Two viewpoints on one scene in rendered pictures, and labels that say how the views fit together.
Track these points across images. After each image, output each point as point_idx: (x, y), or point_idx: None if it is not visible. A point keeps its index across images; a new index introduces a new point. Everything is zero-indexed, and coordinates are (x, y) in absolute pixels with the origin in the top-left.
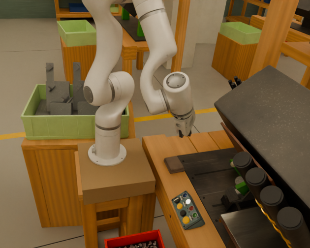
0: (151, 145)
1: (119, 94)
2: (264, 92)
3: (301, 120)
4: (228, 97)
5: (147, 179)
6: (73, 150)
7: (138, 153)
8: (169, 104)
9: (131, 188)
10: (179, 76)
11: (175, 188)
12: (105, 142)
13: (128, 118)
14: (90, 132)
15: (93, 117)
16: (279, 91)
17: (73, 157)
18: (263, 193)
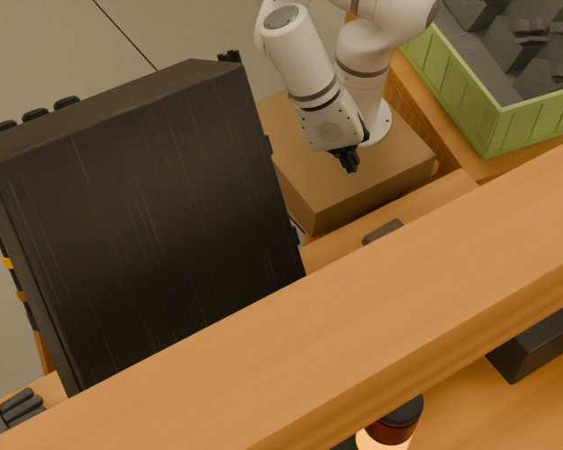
0: (437, 191)
1: (370, 12)
2: (176, 78)
3: (96, 109)
4: (191, 62)
5: (311, 199)
6: (393, 87)
7: (382, 166)
8: (265, 50)
9: (283, 184)
10: (289, 16)
11: (323, 260)
12: None
13: (561, 141)
14: (438, 83)
15: (451, 56)
16: (167, 85)
17: (389, 101)
18: (6, 120)
